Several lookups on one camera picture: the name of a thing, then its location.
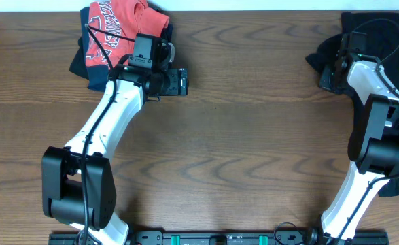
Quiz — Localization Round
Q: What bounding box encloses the black polo shirt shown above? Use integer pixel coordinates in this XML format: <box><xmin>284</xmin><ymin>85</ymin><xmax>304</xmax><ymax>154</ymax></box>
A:
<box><xmin>305</xmin><ymin>12</ymin><xmax>399</xmax><ymax>197</ymax></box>

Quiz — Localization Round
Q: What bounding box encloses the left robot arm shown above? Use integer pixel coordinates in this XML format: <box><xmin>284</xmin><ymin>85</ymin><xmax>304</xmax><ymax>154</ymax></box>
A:
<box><xmin>41</xmin><ymin>33</ymin><xmax>188</xmax><ymax>244</ymax></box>

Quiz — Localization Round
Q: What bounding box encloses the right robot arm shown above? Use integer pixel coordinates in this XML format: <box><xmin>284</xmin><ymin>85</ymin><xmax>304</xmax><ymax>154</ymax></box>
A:
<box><xmin>306</xmin><ymin>31</ymin><xmax>399</xmax><ymax>244</ymax></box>

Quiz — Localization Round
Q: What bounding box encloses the navy folded shirt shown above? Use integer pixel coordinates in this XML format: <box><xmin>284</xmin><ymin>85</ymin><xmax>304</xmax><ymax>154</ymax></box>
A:
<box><xmin>69</xmin><ymin>6</ymin><xmax>173</xmax><ymax>92</ymax></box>

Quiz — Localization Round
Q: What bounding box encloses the red printed folded t-shirt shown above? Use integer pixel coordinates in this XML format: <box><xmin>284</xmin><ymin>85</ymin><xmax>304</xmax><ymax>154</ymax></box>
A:
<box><xmin>84</xmin><ymin>0</ymin><xmax>169</xmax><ymax>64</ymax></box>

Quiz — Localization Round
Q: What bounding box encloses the right black cable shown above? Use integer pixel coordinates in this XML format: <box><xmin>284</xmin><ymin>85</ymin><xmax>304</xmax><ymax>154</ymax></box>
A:
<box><xmin>331</xmin><ymin>18</ymin><xmax>399</xmax><ymax>245</ymax></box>

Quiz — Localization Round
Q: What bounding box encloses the black cable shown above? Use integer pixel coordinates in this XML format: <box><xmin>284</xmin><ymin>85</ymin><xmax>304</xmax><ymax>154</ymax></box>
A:
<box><xmin>331</xmin><ymin>18</ymin><xmax>399</xmax><ymax>245</ymax></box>
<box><xmin>76</xmin><ymin>23</ymin><xmax>137</xmax><ymax>245</ymax></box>

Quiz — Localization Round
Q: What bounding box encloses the left black cable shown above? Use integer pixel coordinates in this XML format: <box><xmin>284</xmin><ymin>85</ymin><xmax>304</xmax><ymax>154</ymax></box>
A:
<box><xmin>76</xmin><ymin>23</ymin><xmax>137</xmax><ymax>245</ymax></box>

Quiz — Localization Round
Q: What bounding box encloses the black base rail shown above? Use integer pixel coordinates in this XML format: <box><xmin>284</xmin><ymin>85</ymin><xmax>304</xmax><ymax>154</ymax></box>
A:
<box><xmin>48</xmin><ymin>230</ymin><xmax>389</xmax><ymax>245</ymax></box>

